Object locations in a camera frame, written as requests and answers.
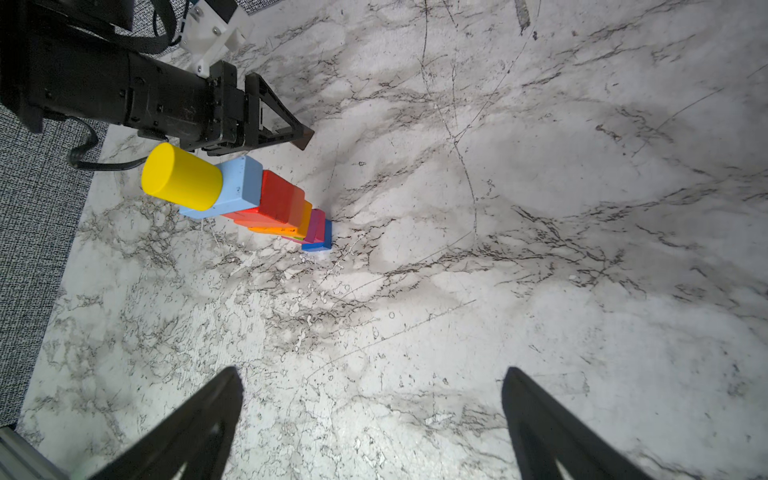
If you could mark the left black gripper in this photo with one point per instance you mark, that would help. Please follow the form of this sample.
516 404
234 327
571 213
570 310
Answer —
208 113

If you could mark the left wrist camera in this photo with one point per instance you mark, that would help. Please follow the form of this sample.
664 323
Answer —
209 28

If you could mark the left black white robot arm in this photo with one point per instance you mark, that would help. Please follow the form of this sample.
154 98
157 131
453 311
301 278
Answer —
77 59

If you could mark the light blue wood block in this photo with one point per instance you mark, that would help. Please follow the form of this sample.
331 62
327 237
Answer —
241 189

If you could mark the yellow wood cylinder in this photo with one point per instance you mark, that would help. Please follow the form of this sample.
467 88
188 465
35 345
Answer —
177 176

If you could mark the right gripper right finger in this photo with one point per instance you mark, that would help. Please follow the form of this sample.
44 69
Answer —
547 437

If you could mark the pink wood block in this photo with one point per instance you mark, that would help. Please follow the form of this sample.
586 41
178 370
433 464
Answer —
309 214

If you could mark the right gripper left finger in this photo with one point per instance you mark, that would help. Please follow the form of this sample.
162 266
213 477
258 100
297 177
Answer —
194 441

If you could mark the orange-red wood block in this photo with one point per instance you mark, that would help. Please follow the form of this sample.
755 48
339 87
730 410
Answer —
252 218

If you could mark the yellow orange supermarket block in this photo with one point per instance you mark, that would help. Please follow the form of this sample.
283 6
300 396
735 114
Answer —
296 206

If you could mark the red rectangular wood block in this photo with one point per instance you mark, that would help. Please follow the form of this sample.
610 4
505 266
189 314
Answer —
277 195

